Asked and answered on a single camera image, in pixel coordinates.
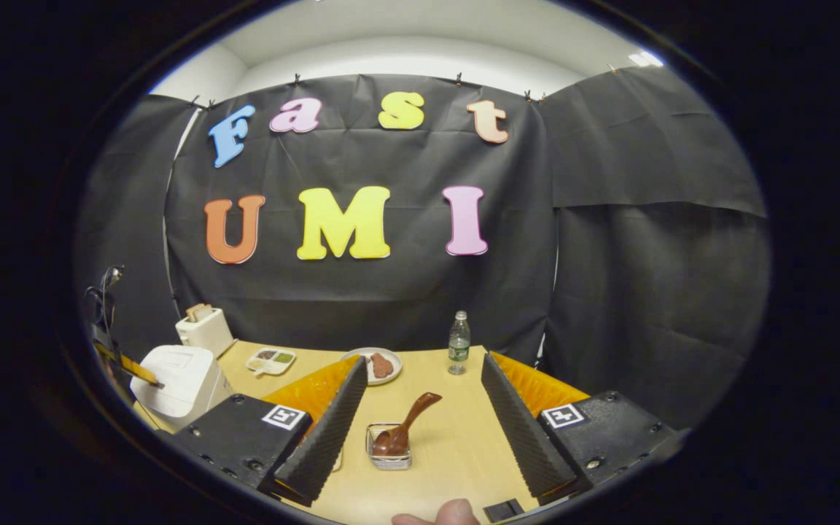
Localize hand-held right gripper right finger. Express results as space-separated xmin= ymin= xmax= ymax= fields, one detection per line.
xmin=480 ymin=351 xmax=691 ymax=506

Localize brown wooden spoon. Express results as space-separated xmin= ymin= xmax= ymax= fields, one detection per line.
xmin=373 ymin=392 xmax=443 ymax=457

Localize clear plastic water bottle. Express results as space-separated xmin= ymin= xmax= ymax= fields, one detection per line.
xmin=448 ymin=311 xmax=472 ymax=376

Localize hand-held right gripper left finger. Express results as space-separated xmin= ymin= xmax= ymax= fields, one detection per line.
xmin=170 ymin=354 xmax=370 ymax=508

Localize white divided sauce dish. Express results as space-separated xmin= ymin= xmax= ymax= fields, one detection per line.
xmin=246 ymin=348 xmax=297 ymax=378

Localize white toaster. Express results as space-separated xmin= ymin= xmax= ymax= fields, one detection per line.
xmin=175 ymin=306 xmax=236 ymax=359

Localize white rice cooker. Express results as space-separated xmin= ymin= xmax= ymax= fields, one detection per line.
xmin=130 ymin=345 xmax=236 ymax=432

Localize white round plate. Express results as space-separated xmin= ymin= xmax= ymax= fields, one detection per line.
xmin=340 ymin=347 xmax=403 ymax=386

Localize black backdrop cloth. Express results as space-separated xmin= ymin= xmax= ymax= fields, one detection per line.
xmin=76 ymin=67 xmax=771 ymax=431

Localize square metal chopstick holder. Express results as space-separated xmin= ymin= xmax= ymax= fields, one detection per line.
xmin=365 ymin=423 xmax=413 ymax=471

